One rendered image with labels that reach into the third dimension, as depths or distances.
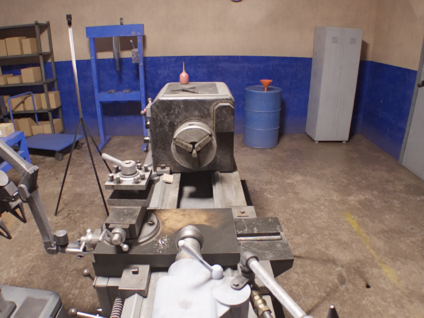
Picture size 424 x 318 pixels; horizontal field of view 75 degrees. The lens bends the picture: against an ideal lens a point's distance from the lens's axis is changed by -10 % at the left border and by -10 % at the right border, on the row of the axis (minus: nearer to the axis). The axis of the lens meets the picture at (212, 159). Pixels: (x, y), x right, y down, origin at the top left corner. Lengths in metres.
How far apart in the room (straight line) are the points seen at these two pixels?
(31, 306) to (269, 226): 1.47
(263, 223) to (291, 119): 4.17
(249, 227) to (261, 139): 3.36
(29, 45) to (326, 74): 4.61
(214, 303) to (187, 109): 1.32
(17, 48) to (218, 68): 3.22
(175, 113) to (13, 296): 1.52
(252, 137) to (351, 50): 2.04
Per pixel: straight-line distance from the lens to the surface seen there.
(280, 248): 1.30
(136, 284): 1.16
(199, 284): 0.74
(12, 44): 5.55
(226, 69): 5.12
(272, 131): 4.71
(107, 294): 1.33
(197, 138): 1.66
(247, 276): 0.74
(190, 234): 0.93
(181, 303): 0.70
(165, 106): 1.83
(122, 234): 1.15
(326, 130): 5.19
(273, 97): 4.57
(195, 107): 1.82
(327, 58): 4.94
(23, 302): 2.16
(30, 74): 5.45
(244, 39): 5.11
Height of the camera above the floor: 1.69
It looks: 23 degrees down
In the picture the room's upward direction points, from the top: straight up
